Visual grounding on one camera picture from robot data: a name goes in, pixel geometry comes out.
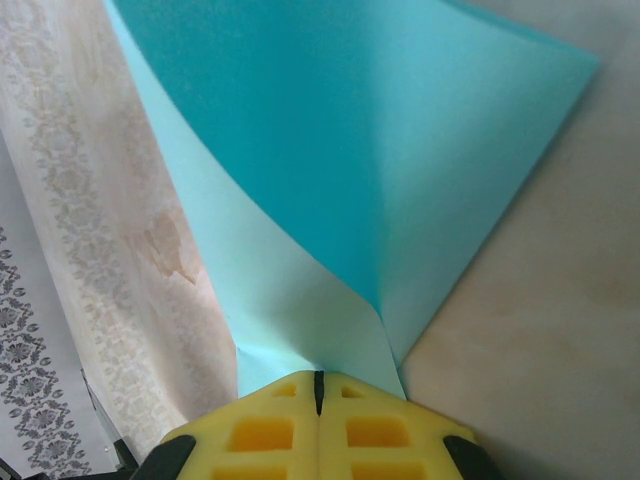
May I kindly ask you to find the teal paper sheet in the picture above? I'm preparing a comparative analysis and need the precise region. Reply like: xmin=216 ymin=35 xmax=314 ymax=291
xmin=102 ymin=0 xmax=601 ymax=401

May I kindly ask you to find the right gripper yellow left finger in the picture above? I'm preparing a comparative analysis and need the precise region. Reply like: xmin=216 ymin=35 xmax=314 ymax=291
xmin=129 ymin=369 xmax=320 ymax=480

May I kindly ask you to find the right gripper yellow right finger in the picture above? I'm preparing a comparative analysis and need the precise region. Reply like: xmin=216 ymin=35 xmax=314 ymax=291
xmin=318 ymin=369 xmax=507 ymax=480

